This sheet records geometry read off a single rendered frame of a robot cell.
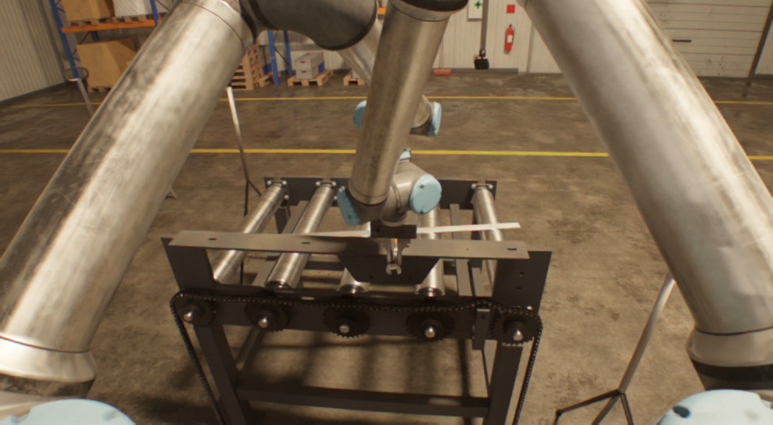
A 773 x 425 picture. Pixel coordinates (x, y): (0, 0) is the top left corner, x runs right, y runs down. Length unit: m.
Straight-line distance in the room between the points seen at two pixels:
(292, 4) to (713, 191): 0.50
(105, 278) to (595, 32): 0.56
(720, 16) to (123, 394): 12.50
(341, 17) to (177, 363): 2.41
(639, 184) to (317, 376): 2.13
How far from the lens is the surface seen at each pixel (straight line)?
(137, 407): 2.62
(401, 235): 1.09
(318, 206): 2.01
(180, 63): 0.51
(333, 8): 0.55
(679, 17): 11.68
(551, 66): 10.60
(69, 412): 0.39
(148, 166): 0.48
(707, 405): 0.38
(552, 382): 2.45
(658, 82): 0.45
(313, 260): 2.58
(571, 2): 0.48
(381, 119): 0.61
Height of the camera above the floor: 1.90
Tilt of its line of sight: 27 degrees down
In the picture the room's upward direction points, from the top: 2 degrees counter-clockwise
